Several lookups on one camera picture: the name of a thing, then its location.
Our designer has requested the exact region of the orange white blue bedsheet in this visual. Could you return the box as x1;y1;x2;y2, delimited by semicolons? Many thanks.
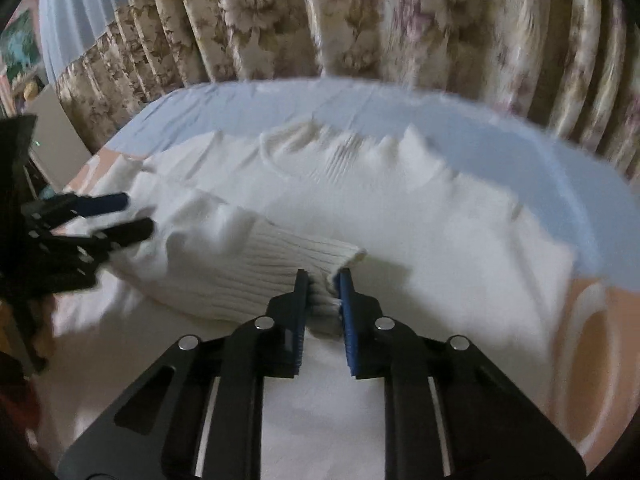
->
37;79;639;469

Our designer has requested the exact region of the light blue sheer curtain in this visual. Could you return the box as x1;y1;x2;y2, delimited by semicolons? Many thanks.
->
37;0;177;84

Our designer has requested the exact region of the green framed picture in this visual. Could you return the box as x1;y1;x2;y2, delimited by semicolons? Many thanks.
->
1;10;41;84

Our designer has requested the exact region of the white knitted sweater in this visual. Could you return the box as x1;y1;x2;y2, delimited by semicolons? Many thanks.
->
64;116;580;411

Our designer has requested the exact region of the beige cabinet side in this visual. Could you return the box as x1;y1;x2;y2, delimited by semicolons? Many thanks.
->
26;86;91;192

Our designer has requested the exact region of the floral beige curtain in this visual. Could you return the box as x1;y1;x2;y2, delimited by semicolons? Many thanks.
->
52;0;639;183

